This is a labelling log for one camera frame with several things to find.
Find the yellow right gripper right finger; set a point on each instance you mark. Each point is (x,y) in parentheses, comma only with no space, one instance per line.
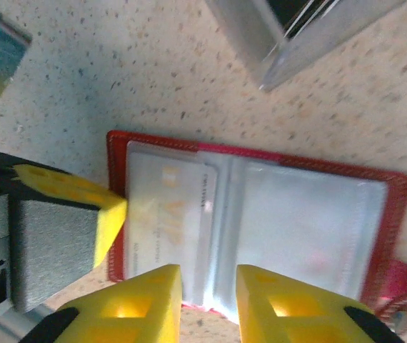
(296,314)

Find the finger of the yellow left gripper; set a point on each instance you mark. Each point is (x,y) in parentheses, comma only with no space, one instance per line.
(57,243)

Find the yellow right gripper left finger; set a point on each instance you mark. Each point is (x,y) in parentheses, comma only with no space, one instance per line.
(118,314)

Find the white membership card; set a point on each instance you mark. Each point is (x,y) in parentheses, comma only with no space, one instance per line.
(168,200)

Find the red leather card holder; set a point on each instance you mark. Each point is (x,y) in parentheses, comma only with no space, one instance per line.
(391,228)

